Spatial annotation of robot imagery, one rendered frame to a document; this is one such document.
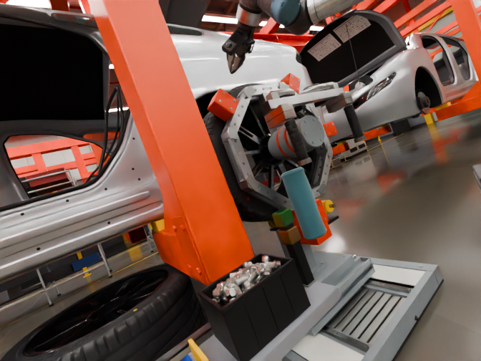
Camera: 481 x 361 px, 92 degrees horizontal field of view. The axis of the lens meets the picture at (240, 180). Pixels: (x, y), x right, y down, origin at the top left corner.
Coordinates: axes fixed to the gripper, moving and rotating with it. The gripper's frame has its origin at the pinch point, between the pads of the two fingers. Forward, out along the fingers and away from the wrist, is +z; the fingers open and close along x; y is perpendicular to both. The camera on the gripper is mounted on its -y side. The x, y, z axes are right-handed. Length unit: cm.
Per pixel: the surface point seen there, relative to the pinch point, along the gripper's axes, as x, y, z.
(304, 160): -50, -29, -7
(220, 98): -11.2, -21.9, -2.1
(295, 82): -23.8, 19.5, -2.3
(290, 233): -58, -52, -3
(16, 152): 467, -25, 451
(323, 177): -61, 0, 18
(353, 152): -169, 706, 433
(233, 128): -21.8, -25.4, 3.1
